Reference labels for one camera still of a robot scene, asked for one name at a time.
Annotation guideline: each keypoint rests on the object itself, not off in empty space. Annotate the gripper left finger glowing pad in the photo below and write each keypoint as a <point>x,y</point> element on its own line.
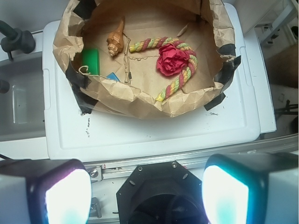
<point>44,192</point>

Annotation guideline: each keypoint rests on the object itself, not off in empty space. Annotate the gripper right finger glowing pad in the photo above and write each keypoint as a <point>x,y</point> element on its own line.
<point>260,188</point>

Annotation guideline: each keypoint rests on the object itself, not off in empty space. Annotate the white plastic bin lid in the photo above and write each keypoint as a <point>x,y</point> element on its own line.
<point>245,113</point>

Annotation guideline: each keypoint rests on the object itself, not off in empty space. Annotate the clear plastic container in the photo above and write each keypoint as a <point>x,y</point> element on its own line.
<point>22,98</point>

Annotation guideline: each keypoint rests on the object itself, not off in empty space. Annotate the small blue block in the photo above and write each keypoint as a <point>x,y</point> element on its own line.
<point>113,76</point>

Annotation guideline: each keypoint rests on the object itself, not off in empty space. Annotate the green rectangular block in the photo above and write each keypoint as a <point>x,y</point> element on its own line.
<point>90,59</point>

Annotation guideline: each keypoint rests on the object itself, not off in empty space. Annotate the red fabric rose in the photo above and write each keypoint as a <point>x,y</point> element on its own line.
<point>171,60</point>

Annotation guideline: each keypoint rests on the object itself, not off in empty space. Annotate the dark grey clamp knob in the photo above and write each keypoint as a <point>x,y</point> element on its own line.
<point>15,39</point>

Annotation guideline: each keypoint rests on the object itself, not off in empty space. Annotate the brown paper bag tray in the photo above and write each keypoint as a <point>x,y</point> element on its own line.
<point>143,92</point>

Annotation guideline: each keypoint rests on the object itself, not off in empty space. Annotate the orange spiral seashell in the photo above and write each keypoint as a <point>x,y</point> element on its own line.
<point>115,39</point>

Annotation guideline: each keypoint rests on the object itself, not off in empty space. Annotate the small beige wood sliver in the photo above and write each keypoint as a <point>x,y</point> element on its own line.
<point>183,30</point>

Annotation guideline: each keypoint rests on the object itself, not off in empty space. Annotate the aluminium extrusion rail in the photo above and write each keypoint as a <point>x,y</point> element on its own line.
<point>101,170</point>

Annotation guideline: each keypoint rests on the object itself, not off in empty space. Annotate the black octagonal mount plate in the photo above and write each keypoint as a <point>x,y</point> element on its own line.
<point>161,193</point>

